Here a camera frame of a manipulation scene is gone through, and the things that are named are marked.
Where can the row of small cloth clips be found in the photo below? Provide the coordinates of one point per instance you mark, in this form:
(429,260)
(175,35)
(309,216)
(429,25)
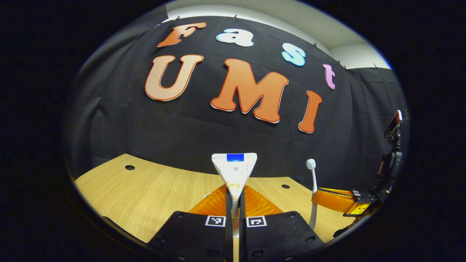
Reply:
(235,16)

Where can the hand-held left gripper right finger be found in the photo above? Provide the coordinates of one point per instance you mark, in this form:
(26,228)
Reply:
(276,233)

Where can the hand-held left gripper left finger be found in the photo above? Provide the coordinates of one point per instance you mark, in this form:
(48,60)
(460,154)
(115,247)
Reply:
(196,233)

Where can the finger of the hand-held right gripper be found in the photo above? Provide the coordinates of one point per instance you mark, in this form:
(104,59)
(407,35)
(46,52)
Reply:
(335,202)
(338,189)

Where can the white toothpaste tube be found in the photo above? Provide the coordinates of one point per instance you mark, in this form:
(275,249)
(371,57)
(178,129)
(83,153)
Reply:
(235,173)

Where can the black backdrop cloth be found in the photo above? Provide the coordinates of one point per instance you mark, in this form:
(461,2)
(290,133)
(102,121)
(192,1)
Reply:
(182,127)

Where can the white toothbrush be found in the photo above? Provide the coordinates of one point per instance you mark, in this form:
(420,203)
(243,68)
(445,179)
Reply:
(314,182)

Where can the wooden desktop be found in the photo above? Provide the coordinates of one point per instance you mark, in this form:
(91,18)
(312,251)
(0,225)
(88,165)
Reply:
(145,196)

